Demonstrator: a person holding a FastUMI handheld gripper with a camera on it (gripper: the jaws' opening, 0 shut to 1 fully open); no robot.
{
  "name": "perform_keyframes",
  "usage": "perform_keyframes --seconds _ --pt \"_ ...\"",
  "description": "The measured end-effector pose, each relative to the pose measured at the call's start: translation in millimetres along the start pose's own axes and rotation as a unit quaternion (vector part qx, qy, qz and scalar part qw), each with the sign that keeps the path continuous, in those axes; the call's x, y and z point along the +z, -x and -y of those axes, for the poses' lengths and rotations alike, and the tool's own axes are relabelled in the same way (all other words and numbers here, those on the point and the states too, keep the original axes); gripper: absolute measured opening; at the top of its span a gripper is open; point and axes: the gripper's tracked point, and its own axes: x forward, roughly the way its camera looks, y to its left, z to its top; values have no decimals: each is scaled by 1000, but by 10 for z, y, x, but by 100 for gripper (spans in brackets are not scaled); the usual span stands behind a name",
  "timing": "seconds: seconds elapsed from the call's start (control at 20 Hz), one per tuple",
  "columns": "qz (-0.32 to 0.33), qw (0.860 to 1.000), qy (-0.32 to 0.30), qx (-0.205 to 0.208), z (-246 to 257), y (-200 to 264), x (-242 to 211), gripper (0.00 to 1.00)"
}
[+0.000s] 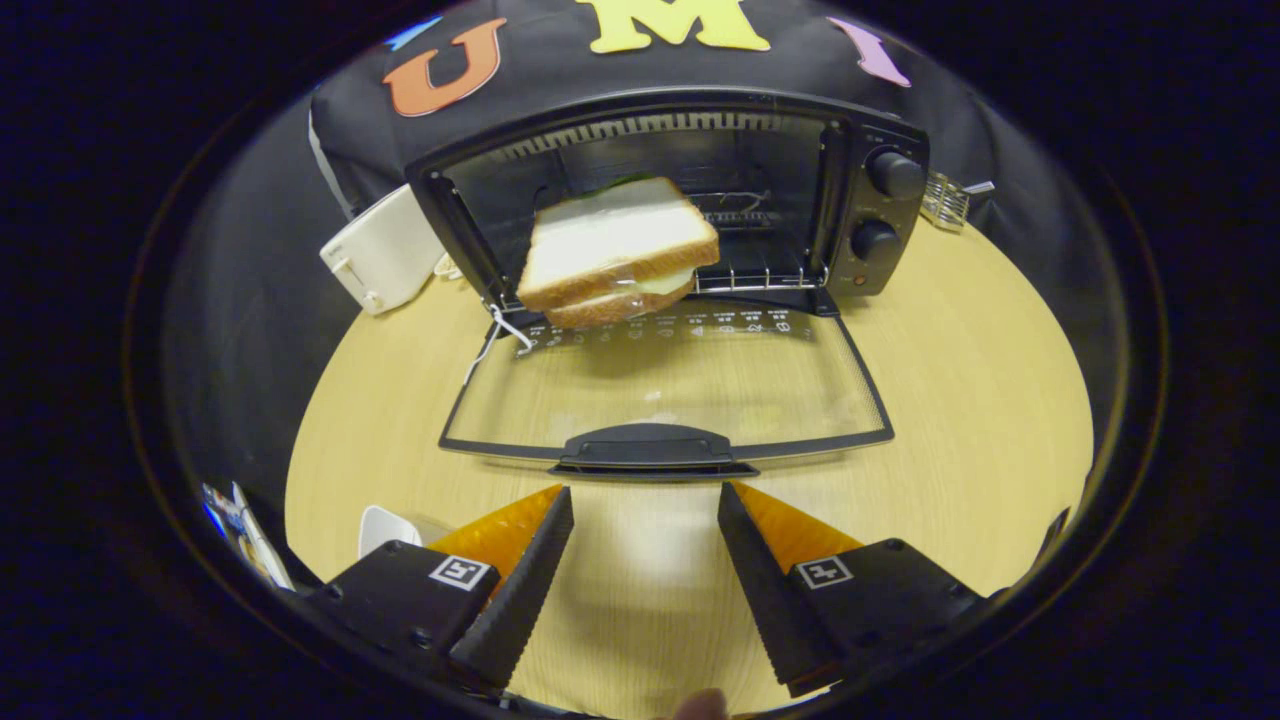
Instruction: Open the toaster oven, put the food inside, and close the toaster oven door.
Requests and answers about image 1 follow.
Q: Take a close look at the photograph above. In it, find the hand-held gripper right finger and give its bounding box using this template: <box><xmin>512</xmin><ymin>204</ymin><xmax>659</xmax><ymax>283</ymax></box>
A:
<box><xmin>717</xmin><ymin>481</ymin><xmax>986</xmax><ymax>698</ymax></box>

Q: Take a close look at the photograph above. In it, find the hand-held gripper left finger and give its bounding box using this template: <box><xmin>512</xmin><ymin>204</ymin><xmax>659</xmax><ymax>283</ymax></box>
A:
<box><xmin>305</xmin><ymin>485</ymin><xmax>576</xmax><ymax>691</ymax></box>

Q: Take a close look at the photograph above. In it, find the sandwich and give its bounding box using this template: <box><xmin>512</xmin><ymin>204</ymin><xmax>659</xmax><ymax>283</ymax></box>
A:
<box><xmin>516</xmin><ymin>177</ymin><xmax>721</xmax><ymax>331</ymax></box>

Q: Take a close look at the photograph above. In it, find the black toaster oven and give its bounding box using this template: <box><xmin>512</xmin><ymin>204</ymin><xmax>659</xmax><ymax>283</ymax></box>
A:
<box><xmin>405</xmin><ymin>88</ymin><xmax>931</xmax><ymax>483</ymax></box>

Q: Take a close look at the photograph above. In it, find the white pop-up toaster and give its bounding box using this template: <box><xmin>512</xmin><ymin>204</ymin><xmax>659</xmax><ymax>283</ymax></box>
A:
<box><xmin>320</xmin><ymin>183</ymin><xmax>446</xmax><ymax>317</ymax></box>

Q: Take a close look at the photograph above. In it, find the white rectangular tray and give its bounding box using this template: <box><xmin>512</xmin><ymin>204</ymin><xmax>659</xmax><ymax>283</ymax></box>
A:
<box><xmin>358</xmin><ymin>505</ymin><xmax>451</xmax><ymax>561</ymax></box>

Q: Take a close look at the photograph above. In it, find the white plastic object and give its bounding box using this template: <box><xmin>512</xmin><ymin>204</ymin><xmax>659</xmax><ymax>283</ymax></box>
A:
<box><xmin>232</xmin><ymin>482</ymin><xmax>296</xmax><ymax>591</ymax></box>

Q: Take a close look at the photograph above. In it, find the clear wire basket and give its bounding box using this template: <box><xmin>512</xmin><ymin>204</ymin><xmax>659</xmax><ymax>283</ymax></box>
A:
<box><xmin>920</xmin><ymin>170</ymin><xmax>996</xmax><ymax>233</ymax></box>

